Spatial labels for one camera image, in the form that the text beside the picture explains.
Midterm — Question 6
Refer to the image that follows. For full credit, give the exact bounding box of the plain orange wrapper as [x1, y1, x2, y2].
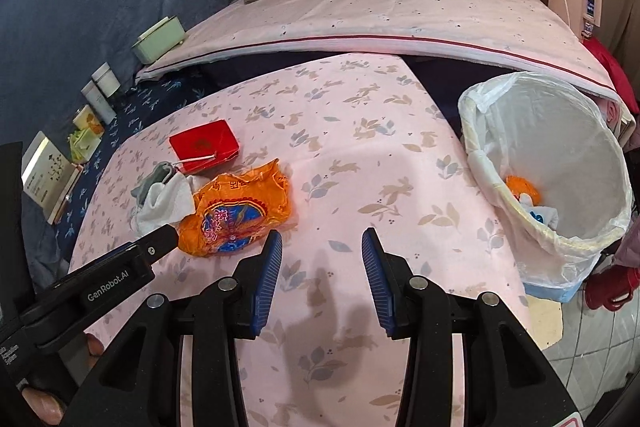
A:
[505, 175, 542, 205]

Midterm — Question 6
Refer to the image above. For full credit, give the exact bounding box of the white and blue wrapper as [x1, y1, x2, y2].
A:
[520, 193, 561, 228]

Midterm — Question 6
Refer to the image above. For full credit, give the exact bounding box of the folded pink quilt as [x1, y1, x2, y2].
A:
[135, 0, 618, 108]

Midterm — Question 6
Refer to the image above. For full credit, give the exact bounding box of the pale green tissue box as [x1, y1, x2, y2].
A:
[131, 14, 188, 64]

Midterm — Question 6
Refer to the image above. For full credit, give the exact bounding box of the white hardcover book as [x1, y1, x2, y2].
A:
[21, 131, 83, 225]

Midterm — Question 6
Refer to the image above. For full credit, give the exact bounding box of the small green box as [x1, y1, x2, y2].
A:
[66, 127, 101, 164]

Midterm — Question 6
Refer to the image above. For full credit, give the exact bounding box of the bin with white plastic liner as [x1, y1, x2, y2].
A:
[457, 72, 633, 303]

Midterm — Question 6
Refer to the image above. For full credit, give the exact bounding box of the grey crumpled cloth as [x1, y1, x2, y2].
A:
[131, 161, 178, 202]

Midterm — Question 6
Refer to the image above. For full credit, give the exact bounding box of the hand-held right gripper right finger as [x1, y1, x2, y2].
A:
[361, 228, 576, 427]

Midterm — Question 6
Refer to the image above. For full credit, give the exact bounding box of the red cloth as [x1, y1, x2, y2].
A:
[582, 38, 638, 112]

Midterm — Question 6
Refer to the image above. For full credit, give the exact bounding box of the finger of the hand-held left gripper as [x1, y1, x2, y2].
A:
[131, 224, 180, 267]

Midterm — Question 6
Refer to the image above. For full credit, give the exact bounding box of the person's left hand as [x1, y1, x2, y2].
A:
[22, 334, 106, 426]

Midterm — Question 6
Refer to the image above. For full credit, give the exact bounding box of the white cotton swab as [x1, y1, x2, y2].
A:
[172, 152, 218, 168]

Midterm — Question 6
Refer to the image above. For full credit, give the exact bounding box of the white tissue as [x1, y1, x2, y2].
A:
[135, 174, 198, 235]

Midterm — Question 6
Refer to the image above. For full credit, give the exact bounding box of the cardboard sheet under bin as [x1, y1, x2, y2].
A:
[525, 294, 565, 350]

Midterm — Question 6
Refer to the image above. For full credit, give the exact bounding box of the navy floral cloth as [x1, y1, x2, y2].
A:
[25, 66, 221, 278]

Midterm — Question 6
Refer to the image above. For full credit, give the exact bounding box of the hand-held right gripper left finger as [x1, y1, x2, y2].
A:
[60, 229, 284, 427]

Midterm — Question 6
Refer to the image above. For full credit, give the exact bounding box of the pink floral tablecloth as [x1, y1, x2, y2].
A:
[67, 52, 531, 427]

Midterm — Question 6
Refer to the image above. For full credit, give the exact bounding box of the orange wrapper with blue print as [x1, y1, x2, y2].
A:
[177, 158, 292, 258]

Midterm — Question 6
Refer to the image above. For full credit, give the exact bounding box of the red thermos flask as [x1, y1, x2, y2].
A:
[584, 264, 640, 314]

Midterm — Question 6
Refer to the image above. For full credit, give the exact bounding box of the tall white canister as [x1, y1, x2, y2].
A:
[81, 81, 117, 124]

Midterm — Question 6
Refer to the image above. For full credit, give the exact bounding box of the blue fabric backdrop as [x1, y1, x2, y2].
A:
[0, 0, 251, 148]

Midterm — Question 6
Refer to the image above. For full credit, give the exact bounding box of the white round canister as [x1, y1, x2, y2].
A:
[91, 62, 122, 96]

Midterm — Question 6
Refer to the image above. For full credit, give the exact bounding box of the flat red box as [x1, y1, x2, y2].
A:
[169, 119, 240, 172]

